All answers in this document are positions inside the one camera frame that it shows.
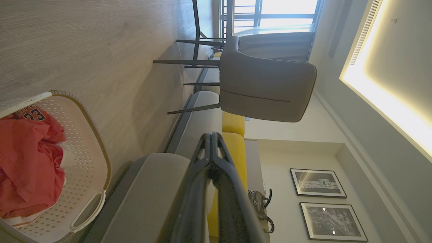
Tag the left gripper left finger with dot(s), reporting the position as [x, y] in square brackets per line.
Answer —
[192, 202]

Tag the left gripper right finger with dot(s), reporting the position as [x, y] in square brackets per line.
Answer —
[233, 209]

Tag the white laundry basket brown rim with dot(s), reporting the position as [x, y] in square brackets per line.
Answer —
[84, 162]

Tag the black glossy handbag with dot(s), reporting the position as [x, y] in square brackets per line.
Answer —
[260, 206]

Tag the grey fabric sofa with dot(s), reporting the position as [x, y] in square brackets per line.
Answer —
[148, 195]

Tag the large yellow cushion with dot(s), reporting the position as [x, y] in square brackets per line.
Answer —
[238, 152]

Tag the small yellow cushion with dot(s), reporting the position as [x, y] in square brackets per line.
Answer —
[233, 124]

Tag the black framed picture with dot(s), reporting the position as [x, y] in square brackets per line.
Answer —
[332, 222]
[319, 183]

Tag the grey chair black legs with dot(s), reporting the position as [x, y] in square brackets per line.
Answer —
[266, 87]

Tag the red basketball jersey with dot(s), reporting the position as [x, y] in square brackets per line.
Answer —
[27, 168]

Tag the grey curtain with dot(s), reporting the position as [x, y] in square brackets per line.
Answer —
[280, 45]

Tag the black table legs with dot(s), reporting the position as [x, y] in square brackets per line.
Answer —
[196, 30]

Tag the window railing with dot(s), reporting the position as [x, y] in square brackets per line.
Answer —
[256, 13]

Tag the ceiling air vent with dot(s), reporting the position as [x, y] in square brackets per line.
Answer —
[364, 30]

